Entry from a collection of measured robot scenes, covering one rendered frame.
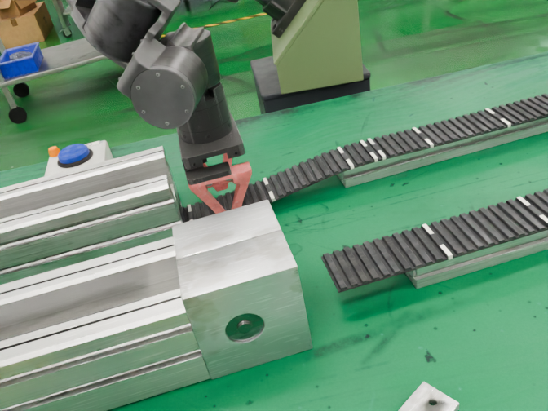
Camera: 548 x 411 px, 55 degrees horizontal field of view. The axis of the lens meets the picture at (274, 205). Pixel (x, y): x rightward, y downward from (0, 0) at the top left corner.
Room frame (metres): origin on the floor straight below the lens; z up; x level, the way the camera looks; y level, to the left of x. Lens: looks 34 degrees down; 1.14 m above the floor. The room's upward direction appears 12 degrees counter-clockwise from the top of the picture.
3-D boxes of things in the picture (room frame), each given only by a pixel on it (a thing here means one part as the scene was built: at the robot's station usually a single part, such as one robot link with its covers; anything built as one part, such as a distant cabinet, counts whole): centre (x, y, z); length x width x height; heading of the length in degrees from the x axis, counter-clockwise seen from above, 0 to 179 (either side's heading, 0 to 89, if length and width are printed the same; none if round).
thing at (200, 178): (0.51, 0.05, 0.84); 0.07 x 0.07 x 0.09; 7
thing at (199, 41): (0.53, 0.06, 0.97); 0.07 x 0.06 x 0.07; 168
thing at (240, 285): (0.36, 0.04, 0.83); 0.12 x 0.09 x 0.10; 7
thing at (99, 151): (0.64, 0.24, 0.81); 0.10 x 0.08 x 0.06; 7
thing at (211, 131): (0.53, 0.06, 0.91); 0.10 x 0.07 x 0.07; 7
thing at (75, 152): (0.64, 0.25, 0.84); 0.04 x 0.04 x 0.02
